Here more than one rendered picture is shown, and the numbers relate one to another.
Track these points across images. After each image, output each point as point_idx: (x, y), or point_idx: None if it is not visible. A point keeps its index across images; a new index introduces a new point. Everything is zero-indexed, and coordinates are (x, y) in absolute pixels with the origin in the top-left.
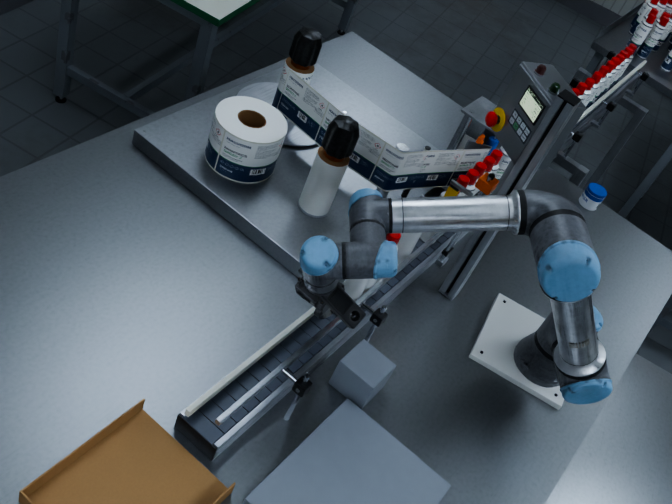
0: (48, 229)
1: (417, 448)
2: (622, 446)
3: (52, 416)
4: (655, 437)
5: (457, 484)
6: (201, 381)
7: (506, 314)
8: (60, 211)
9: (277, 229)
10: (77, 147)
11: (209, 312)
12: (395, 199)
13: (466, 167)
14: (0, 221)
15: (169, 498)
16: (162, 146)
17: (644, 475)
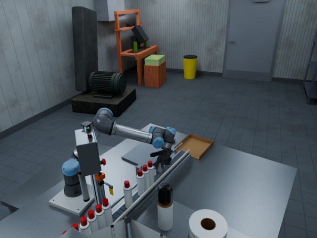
0: (254, 195)
1: (128, 164)
2: (56, 175)
3: (216, 155)
4: (40, 180)
5: (118, 159)
6: (187, 167)
7: (79, 204)
8: (256, 203)
9: (179, 208)
10: (276, 235)
11: (192, 183)
12: (151, 134)
13: None
14: (268, 194)
15: (186, 148)
16: (243, 236)
17: (54, 170)
